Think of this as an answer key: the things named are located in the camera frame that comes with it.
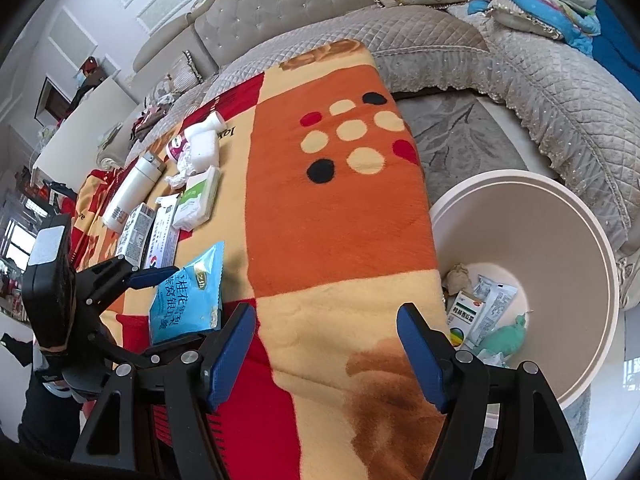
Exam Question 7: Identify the white cabinet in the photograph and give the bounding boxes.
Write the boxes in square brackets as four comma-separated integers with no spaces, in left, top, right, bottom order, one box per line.
[30,77,138,191]

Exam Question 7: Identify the grey patterned rug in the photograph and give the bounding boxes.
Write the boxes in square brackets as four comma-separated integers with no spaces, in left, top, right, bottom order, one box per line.
[395,92,566,211]

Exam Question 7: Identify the small white bottle magenta label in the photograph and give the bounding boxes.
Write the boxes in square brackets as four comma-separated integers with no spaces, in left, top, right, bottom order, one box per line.
[166,112,226,161]

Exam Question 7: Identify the person's left forearm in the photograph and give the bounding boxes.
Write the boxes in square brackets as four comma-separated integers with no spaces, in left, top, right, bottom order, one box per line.
[17,370,86,461]

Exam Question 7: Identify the white tissue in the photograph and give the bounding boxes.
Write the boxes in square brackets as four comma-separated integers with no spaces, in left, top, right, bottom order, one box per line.
[167,152,201,191]

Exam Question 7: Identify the teal fuzzy sock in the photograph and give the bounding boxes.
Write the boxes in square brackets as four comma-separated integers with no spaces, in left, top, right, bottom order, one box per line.
[475,312,528,361]

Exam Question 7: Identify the green and white tissue pack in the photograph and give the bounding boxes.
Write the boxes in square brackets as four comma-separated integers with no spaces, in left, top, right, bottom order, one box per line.
[172,166,222,232]

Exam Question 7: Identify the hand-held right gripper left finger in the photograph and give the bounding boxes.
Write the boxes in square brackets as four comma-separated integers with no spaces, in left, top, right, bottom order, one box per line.
[70,302,258,480]

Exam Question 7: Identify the pile of household items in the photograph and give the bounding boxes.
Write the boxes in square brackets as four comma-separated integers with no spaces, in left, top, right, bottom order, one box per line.
[70,55,108,111]

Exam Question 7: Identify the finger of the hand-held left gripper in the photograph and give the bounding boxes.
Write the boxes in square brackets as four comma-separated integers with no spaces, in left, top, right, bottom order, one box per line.
[75,255,180,321]
[85,322,221,368]

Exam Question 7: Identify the orange and red patterned blanket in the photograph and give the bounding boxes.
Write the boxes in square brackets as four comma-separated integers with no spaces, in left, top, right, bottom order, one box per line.
[65,40,453,480]

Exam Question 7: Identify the silver printed sachet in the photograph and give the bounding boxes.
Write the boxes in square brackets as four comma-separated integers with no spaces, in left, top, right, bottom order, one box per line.
[470,275,518,346]

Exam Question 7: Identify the white box with blue logo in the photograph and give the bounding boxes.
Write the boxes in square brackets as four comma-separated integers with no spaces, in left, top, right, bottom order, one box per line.
[141,197,180,271]

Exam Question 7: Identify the green and white milk carton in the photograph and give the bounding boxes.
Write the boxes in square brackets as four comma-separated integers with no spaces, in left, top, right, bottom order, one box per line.
[117,203,155,266]

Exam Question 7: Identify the pile of dark clothes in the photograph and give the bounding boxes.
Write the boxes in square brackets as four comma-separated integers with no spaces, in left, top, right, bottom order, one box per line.
[127,92,176,143]

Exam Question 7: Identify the colourful blue folded blanket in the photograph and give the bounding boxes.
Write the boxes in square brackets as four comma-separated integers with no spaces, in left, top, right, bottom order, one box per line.
[467,0,601,53]

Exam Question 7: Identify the white thermos bottle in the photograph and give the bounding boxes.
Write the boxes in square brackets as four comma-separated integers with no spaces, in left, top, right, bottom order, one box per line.
[102,155,166,233]

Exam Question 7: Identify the beige trash bin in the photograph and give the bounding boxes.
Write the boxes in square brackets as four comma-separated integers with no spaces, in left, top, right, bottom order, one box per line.
[429,170,627,408]

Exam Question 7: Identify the white foam block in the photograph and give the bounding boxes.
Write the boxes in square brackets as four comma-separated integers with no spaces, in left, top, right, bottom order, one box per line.
[187,132,220,173]

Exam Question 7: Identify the small beige fringed cushion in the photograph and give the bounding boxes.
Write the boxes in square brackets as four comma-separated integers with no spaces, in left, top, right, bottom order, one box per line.
[181,50,205,83]

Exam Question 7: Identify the beige tissue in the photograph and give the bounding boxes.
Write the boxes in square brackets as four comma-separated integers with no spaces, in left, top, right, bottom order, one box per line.
[446,265,471,293]

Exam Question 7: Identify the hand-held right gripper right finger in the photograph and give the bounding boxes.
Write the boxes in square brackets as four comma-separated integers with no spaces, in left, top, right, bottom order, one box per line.
[396,302,588,480]

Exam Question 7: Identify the light blue snack packet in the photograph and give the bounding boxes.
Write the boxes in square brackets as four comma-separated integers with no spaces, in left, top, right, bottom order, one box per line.
[149,241,226,346]

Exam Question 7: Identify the blue cushion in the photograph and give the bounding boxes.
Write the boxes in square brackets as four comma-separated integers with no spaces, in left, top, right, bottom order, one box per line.
[590,0,640,86]

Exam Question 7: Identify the grey tufted sofa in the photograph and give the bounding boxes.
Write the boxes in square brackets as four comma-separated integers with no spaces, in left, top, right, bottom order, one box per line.
[100,0,640,311]

